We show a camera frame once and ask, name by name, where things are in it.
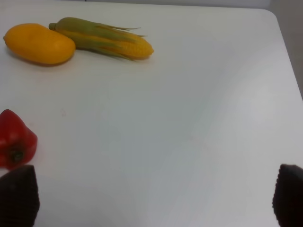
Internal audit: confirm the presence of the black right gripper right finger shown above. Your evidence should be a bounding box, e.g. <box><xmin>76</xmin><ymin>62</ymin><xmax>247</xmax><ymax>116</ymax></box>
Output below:
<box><xmin>272</xmin><ymin>164</ymin><xmax>303</xmax><ymax>227</ymax></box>

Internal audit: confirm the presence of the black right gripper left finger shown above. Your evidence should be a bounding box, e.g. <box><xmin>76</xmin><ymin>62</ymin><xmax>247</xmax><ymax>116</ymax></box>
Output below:
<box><xmin>0</xmin><ymin>165</ymin><xmax>40</xmax><ymax>227</ymax></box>

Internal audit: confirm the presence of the red bell pepper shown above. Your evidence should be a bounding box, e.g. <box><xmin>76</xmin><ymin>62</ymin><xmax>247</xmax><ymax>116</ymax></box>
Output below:
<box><xmin>0</xmin><ymin>109</ymin><xmax>38</xmax><ymax>170</ymax></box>

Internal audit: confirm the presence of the yellow mango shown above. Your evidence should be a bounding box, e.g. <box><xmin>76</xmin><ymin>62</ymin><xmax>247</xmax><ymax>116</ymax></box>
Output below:
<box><xmin>3</xmin><ymin>23</ymin><xmax>76</xmax><ymax>65</ymax></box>

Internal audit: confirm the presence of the corn cob with husk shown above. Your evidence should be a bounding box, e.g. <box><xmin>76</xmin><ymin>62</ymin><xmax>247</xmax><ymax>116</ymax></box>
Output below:
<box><xmin>48</xmin><ymin>17</ymin><xmax>154</xmax><ymax>61</ymax></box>

